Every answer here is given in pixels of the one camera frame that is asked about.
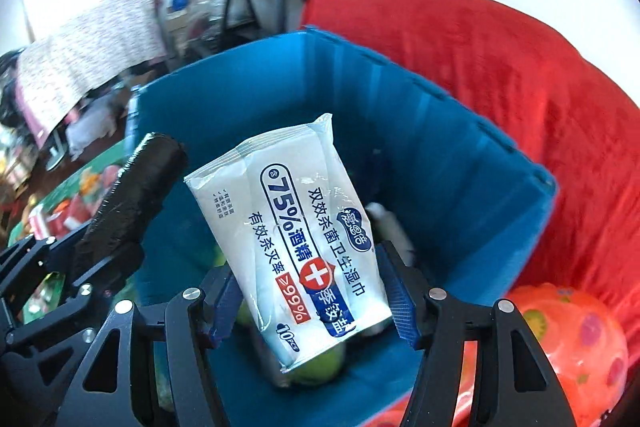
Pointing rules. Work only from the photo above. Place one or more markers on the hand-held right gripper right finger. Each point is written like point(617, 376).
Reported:
point(402, 307)

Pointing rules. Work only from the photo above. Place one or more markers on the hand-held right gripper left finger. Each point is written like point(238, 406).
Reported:
point(222, 312)

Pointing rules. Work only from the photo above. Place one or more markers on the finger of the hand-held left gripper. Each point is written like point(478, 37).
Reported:
point(25, 253)
point(86, 291)

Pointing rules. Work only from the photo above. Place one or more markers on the white wet wipes packet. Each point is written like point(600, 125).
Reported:
point(290, 232)

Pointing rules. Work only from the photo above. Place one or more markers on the black roll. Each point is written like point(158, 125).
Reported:
point(145, 177)

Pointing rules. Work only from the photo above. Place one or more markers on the blue plastic crate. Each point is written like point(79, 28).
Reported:
point(450, 187)

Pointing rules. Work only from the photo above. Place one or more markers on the green plush toy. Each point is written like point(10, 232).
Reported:
point(322, 364)

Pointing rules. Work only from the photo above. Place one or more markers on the white fan stand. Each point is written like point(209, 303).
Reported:
point(57, 152)

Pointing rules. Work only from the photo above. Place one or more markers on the green blanket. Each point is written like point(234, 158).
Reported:
point(105, 154)

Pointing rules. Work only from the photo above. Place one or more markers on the grey cushion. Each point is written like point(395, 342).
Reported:
point(95, 122)

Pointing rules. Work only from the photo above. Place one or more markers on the orange inflatable ball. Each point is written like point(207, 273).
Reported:
point(565, 342)

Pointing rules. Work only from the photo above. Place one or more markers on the black garbage bag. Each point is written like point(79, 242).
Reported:
point(10, 87)

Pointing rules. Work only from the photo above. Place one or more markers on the floral bed sheet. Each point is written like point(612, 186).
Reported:
point(90, 42)

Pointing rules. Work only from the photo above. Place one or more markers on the red blanket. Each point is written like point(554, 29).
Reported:
point(500, 57)

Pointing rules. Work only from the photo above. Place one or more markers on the pile of clear packets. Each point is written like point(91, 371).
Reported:
point(200, 22)

